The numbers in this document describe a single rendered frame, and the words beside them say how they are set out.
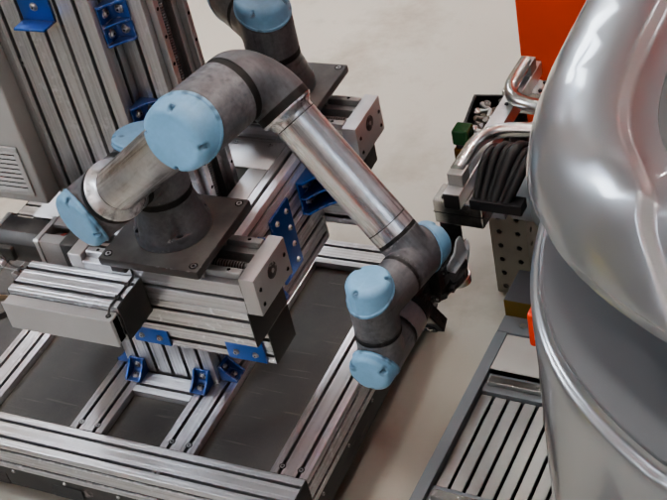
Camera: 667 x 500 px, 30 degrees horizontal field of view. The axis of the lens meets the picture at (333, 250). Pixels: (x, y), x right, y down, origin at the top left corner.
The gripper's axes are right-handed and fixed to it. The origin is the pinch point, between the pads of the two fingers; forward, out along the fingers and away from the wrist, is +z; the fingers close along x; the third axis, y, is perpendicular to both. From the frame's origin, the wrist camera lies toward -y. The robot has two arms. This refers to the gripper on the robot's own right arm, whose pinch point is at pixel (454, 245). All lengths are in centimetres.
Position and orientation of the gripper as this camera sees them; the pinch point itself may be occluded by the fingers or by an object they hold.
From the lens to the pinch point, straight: 220.3
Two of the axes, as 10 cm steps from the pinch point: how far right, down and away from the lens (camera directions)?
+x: -8.8, -1.5, 4.5
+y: -1.8, -7.6, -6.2
